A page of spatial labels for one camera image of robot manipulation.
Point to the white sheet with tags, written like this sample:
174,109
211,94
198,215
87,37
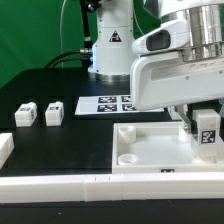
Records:
94,105

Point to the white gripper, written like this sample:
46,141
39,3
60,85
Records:
164,80

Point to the white square tabletop tray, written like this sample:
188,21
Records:
157,147

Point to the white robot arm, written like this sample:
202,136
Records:
195,28

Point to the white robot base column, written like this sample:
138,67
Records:
112,54

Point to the white left fence piece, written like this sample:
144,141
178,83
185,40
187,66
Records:
6,147

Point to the white front fence bar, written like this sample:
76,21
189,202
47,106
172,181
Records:
111,187

